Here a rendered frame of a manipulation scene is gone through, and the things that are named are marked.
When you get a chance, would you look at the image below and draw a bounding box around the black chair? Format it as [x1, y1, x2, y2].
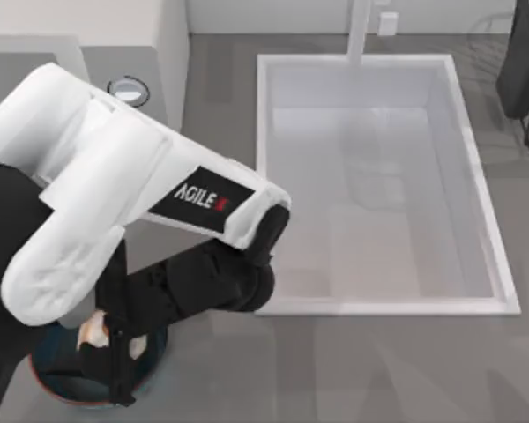
[495, 0, 529, 155]

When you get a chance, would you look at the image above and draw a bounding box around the round metal ring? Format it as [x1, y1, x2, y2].
[107, 75, 152, 107]

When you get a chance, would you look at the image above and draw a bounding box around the dark blue bowl red rim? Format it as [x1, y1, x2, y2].
[29, 321, 171, 404]

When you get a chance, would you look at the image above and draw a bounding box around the pale bread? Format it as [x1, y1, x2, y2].
[76, 309, 149, 360]

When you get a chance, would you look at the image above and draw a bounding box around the small white wall box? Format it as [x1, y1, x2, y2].
[378, 11, 399, 37]

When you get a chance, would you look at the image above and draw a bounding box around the tall white tap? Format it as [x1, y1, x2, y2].
[346, 0, 376, 67]

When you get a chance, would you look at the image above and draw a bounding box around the white sink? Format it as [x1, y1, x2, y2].
[253, 53, 522, 317]

